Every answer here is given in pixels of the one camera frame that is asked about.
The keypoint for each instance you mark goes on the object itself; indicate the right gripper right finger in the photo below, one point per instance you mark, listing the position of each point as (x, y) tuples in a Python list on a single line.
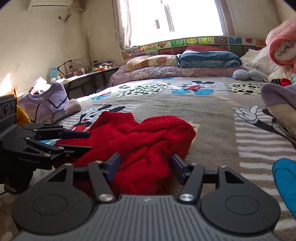
[(190, 177)]

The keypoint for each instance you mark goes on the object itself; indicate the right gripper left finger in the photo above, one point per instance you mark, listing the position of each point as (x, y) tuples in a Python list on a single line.
[(101, 174)]

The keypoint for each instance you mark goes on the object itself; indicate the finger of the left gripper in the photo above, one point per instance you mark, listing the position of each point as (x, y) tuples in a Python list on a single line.
[(57, 150), (39, 131)]

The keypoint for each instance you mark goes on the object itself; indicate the yellow knit sweater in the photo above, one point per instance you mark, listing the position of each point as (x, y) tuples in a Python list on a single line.
[(21, 116)]

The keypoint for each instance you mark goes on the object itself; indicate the red knit sweater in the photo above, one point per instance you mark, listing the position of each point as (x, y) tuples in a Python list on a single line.
[(145, 149)]

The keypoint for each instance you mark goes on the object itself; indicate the lavender folded garment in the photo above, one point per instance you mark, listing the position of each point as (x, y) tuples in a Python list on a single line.
[(50, 106)]

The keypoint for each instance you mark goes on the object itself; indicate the cluttered dark side desk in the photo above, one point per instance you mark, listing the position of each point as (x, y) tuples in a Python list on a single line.
[(79, 81)]

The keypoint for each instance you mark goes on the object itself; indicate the Mickey Mouse bed blanket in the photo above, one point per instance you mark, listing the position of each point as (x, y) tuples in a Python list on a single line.
[(244, 184)]

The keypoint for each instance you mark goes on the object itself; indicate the pink floral quilt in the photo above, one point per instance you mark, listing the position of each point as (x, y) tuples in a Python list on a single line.
[(121, 76)]

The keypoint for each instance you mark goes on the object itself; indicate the light blue plush toy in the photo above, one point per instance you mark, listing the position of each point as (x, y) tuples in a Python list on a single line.
[(253, 75)]

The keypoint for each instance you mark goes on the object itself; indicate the blue folded blanket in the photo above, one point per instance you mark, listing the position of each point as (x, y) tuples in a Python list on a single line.
[(209, 59)]

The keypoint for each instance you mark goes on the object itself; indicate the purple and cream garment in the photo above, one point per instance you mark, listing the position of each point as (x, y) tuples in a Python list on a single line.
[(280, 104)]

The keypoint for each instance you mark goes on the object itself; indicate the yellow patterned pillow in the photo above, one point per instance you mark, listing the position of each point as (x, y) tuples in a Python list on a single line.
[(151, 61)]

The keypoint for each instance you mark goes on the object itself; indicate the window curtain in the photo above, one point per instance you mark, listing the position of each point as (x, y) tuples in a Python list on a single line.
[(122, 21)]

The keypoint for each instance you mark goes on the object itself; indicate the colourful alphabet mat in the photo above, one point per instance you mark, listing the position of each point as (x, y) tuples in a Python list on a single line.
[(237, 45)]

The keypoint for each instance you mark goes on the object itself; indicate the cream comforter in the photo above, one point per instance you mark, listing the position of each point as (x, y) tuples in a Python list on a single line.
[(260, 60)]

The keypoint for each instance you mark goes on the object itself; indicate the pink rolled quilt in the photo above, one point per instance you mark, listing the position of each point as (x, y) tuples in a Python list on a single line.
[(281, 43)]

